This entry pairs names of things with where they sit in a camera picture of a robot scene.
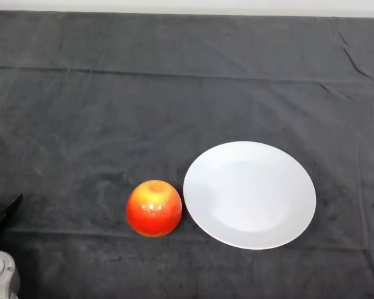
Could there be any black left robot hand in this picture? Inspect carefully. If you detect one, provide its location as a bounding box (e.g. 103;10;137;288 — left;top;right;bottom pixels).
0;192;24;247

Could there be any red yellow apple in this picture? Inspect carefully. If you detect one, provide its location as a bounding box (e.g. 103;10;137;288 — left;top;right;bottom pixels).
125;179;183;238

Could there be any white round plate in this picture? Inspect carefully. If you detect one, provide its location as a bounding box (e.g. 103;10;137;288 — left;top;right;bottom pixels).
183;141;317;250

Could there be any black cloth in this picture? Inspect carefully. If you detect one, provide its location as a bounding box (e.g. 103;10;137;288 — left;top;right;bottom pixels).
0;9;374;299

